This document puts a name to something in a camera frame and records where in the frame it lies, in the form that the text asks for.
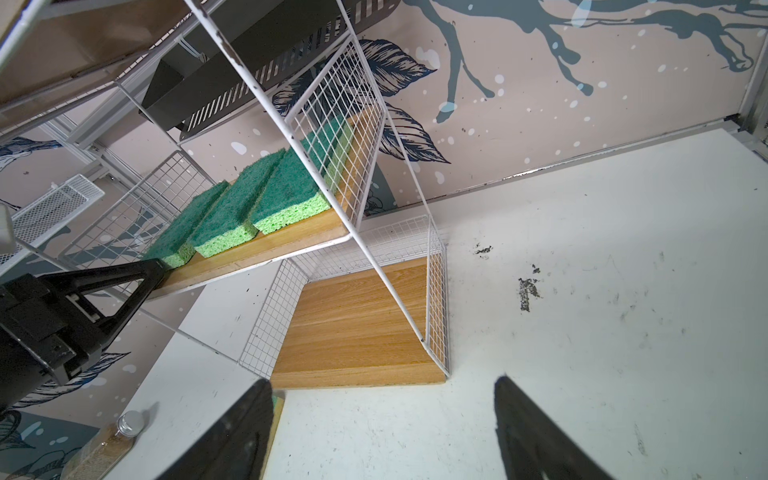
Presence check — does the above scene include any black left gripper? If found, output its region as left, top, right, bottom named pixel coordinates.
left=1, top=259, right=168, bottom=411

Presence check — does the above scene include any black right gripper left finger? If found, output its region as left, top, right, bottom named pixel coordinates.
left=160, top=379, right=274, bottom=480

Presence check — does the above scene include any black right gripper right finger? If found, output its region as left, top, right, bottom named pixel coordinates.
left=494, top=376, right=610, bottom=479

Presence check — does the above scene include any light green sponge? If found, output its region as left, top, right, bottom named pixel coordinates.
left=259, top=395, right=285, bottom=480

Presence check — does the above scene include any bottom wooden shelf board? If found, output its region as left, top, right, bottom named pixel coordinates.
left=271, top=258, right=447, bottom=390

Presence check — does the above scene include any black box behind shelf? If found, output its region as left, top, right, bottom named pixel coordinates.
left=142, top=1, right=398, bottom=139

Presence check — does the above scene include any top wooden shelf board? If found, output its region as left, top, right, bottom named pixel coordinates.
left=1, top=1, right=189, bottom=133

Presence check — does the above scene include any white wire wall basket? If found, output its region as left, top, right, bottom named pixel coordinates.
left=1, top=174, right=105, bottom=273

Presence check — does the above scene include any white wire three-tier shelf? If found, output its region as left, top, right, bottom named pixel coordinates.
left=1, top=1, right=449, bottom=388

